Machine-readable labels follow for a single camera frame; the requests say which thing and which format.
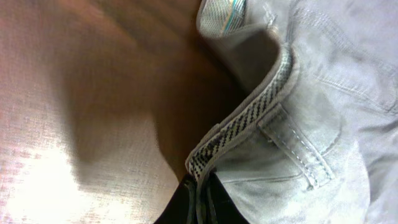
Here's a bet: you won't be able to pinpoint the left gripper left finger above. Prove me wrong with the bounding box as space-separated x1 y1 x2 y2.
154 174 197 224

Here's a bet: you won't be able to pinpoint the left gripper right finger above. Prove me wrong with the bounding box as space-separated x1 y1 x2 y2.
204 173 249 224

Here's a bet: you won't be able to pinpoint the grey shorts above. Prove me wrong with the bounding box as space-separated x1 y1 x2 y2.
185 0 397 223

